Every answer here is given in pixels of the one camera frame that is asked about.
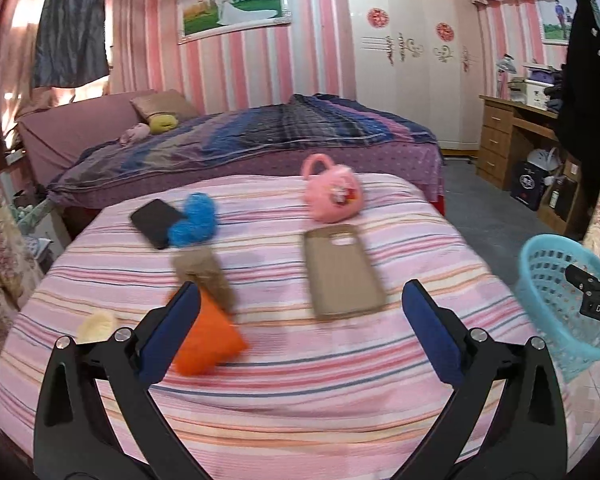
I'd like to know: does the cream plastic lid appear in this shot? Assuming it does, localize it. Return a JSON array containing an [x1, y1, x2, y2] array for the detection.
[[76, 310, 119, 344]]

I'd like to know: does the orange plastic wrapper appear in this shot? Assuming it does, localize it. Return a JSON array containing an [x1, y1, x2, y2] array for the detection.
[[172, 288, 248, 377]]

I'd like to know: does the blue plastic bag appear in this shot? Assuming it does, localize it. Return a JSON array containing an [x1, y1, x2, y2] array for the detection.
[[168, 193, 218, 247]]

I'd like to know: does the light blue plastic basket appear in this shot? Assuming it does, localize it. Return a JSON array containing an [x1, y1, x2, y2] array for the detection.
[[515, 234, 600, 382]]

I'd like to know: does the black box under desk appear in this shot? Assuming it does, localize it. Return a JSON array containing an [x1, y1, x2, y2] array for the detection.
[[510, 162, 550, 211]]

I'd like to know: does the white helmet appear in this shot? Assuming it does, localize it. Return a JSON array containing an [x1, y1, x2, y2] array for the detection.
[[527, 148, 562, 174]]

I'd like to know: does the wooden desk with drawers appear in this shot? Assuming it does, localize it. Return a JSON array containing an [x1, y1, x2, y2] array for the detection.
[[476, 96, 559, 191]]

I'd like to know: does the white printer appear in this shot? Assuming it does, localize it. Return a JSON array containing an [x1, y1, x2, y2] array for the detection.
[[507, 63, 558, 110]]

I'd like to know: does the black smartphone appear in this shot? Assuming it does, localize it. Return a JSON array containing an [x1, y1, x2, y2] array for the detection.
[[130, 200, 185, 250]]

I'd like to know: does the pink striped bedspread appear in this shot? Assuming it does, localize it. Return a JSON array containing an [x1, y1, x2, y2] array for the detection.
[[0, 174, 533, 479]]

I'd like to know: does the brown phone case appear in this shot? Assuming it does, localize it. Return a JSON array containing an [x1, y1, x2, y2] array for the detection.
[[303, 224, 387, 321]]

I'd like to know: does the desk lamp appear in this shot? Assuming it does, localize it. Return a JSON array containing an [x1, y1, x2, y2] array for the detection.
[[495, 53, 517, 100]]

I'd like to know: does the pink cartoon mug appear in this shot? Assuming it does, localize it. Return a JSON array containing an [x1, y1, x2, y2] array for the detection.
[[301, 154, 364, 223]]

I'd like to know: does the small framed photo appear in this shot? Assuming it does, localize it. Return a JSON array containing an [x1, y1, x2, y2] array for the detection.
[[536, 0, 577, 46]]

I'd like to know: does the purple bed with plaid blanket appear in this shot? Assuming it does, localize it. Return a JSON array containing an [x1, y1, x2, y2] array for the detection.
[[18, 93, 444, 209]]

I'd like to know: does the pink plush toy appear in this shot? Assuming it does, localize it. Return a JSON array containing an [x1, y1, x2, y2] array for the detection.
[[119, 122, 151, 146]]

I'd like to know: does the white wardrobe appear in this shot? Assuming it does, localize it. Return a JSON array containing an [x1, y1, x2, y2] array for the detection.
[[348, 0, 484, 152]]

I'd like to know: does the yellow plush toy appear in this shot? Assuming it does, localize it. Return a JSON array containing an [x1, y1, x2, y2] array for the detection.
[[147, 114, 178, 136]]

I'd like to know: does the brown pillow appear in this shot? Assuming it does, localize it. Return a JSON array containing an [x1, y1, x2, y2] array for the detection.
[[131, 90, 199, 122]]

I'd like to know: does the dark grey window curtain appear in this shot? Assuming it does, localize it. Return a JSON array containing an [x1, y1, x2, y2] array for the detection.
[[32, 0, 109, 88]]

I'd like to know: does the framed wedding photo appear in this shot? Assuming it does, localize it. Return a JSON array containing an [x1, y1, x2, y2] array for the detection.
[[176, 0, 291, 44]]

